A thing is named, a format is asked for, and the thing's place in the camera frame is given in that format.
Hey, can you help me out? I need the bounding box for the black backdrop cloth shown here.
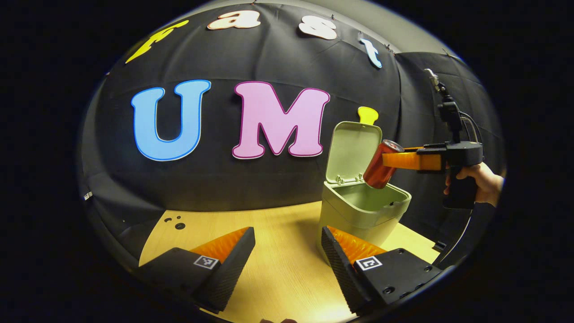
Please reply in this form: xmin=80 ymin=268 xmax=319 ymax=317
xmin=76 ymin=0 xmax=505 ymax=270

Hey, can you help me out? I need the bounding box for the red pop can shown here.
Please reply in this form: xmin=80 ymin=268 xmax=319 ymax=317
xmin=362 ymin=139 xmax=405 ymax=189

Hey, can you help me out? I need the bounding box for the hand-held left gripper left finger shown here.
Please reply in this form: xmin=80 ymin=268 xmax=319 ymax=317
xmin=135 ymin=227 xmax=256 ymax=314

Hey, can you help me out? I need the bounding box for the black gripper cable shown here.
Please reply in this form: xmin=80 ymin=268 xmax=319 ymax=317
xmin=437 ymin=211 xmax=474 ymax=266

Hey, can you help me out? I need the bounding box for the green desktop garbage bin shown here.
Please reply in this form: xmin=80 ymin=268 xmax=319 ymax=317
xmin=316 ymin=121 xmax=412 ymax=265

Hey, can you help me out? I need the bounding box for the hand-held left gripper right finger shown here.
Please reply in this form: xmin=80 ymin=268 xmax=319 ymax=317
xmin=321 ymin=226 xmax=444 ymax=315

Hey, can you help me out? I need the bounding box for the wooden desktop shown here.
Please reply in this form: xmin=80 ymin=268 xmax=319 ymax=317
xmin=138 ymin=201 xmax=442 ymax=323

